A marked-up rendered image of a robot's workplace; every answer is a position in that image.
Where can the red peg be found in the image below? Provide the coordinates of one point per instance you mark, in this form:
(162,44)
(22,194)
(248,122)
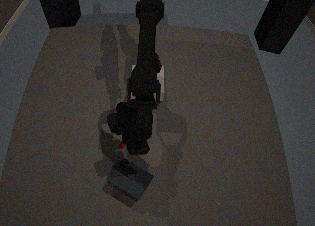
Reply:
(121,146)

